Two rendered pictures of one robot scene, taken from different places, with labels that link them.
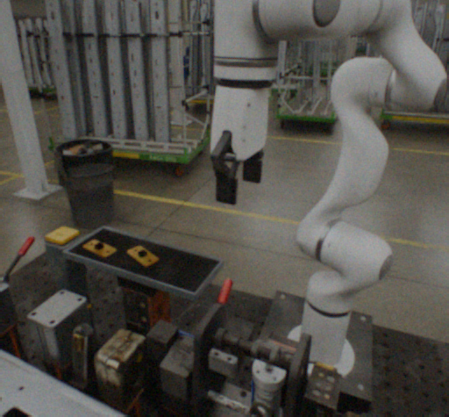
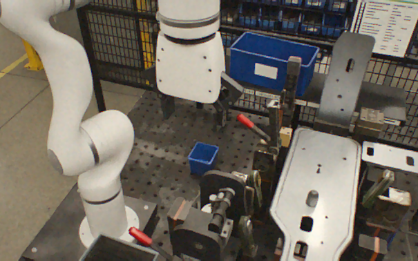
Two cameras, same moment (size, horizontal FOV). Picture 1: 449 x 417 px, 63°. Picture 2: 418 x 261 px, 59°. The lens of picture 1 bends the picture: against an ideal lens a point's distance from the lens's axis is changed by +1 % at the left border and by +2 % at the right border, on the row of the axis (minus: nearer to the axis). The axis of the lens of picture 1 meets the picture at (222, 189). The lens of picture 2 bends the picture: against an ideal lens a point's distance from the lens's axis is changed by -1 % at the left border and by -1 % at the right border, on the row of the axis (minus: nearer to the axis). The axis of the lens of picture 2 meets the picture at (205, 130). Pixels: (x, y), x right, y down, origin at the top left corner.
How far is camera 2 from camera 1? 73 cm
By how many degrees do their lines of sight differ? 78
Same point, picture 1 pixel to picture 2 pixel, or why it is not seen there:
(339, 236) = (100, 132)
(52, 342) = not seen: outside the picture
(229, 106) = (220, 52)
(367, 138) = (73, 43)
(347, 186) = (86, 91)
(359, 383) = (141, 207)
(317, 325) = (117, 206)
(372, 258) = (128, 123)
